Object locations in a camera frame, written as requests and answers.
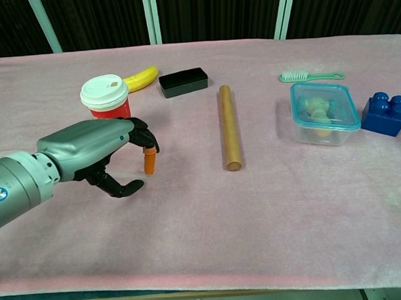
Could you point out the white frame post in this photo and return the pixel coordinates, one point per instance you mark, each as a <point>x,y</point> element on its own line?
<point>284,11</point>
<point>46,23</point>
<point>152,18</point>

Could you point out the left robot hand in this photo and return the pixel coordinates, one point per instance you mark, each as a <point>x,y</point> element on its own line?
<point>85,142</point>

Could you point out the red paper cup white lid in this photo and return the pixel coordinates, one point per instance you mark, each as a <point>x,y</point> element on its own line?
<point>105,98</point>

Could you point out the yellow banana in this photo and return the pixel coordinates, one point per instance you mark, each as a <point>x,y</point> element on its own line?
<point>143,77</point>

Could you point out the pink table cloth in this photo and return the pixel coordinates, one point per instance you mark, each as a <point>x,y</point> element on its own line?
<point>224,222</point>

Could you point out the clear container blue rim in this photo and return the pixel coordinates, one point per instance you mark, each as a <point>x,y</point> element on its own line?
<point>323,116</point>

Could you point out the dark pleated curtain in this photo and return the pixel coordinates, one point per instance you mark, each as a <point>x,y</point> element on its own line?
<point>213,11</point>

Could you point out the blue building block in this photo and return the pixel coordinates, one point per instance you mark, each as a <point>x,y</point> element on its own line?
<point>383,115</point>

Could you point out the pale toy inside container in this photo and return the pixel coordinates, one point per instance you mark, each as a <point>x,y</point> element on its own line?
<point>316,110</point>

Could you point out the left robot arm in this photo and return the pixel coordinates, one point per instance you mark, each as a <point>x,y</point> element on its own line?
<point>17,186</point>

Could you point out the black rectangular box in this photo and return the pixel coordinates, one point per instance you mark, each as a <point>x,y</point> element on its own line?
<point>183,82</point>

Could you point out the teal underlay cloth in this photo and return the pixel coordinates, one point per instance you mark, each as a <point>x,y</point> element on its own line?
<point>60,297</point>

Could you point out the wooden rolling pin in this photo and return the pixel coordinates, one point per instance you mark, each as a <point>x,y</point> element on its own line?
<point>229,128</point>

